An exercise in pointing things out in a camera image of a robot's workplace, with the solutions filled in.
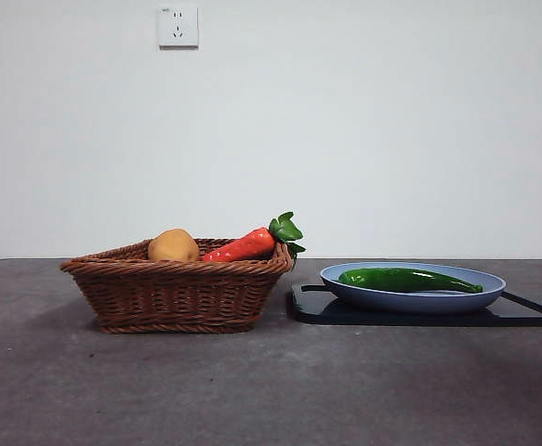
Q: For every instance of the black flat board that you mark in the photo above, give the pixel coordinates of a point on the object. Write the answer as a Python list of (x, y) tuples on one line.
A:
[(312, 311)]

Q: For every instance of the green pepper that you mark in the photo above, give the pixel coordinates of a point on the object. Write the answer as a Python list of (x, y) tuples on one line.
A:
[(391, 279)]

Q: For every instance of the orange carrot with green leaves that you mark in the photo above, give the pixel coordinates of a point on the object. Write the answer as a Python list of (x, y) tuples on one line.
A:
[(247, 245)]

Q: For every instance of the brown wicker basket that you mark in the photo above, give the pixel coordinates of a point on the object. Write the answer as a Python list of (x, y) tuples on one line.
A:
[(173, 297)]

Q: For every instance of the white wall socket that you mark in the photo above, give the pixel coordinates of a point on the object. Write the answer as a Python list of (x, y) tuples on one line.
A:
[(179, 27)]

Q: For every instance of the tan potato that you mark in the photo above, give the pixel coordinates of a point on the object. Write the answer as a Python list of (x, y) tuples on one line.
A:
[(173, 246)]

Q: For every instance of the blue plate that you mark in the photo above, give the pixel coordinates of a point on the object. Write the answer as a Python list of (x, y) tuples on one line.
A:
[(414, 302)]

